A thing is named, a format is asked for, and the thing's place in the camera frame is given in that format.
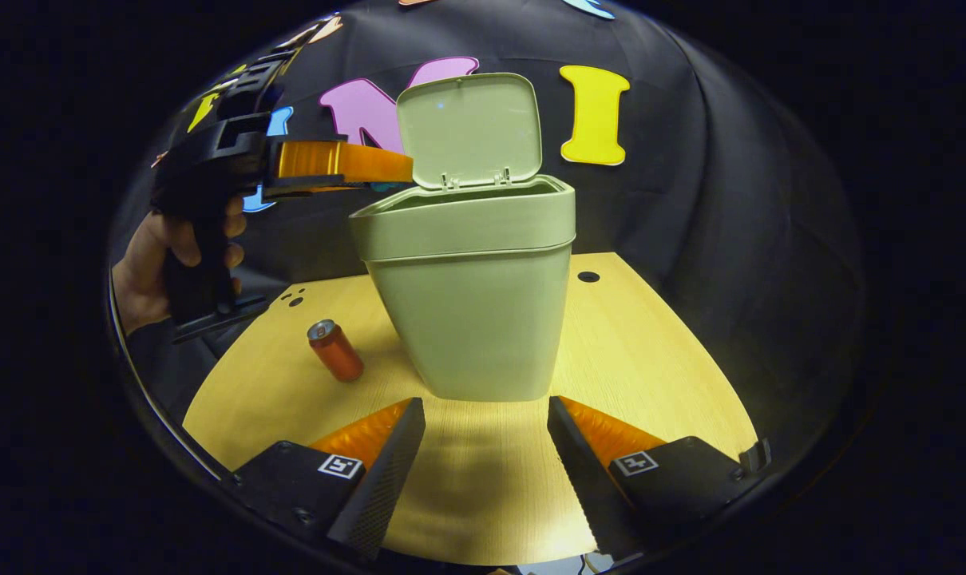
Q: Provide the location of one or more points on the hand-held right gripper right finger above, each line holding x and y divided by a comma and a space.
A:
583, 479

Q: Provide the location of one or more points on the red pop can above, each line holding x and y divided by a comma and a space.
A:
339, 355

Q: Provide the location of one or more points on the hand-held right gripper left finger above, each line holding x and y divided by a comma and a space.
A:
387, 479

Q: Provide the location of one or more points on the black backdrop cloth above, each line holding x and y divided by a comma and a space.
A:
690, 200

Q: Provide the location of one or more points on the green desktop garbage bin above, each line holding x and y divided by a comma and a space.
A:
475, 319

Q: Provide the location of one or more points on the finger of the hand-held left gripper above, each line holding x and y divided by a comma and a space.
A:
339, 164

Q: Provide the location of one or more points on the wooden desktop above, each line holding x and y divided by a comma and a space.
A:
635, 359

